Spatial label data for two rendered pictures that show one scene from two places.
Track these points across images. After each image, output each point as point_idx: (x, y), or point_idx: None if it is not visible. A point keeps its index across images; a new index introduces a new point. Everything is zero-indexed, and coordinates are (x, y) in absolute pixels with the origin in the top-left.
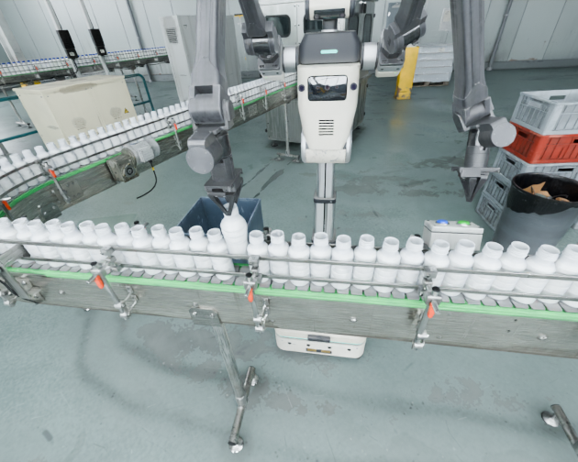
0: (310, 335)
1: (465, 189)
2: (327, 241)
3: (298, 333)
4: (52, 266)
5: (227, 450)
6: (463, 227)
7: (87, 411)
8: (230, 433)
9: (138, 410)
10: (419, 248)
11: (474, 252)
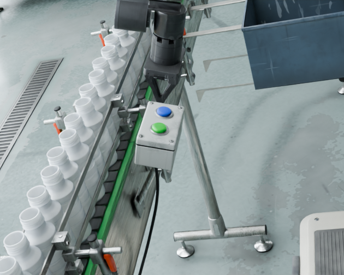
0: (296, 258)
1: (167, 84)
2: (119, 35)
3: (300, 244)
4: None
5: (180, 245)
6: (142, 123)
7: (215, 129)
8: (184, 231)
9: (218, 162)
10: (90, 81)
11: (98, 131)
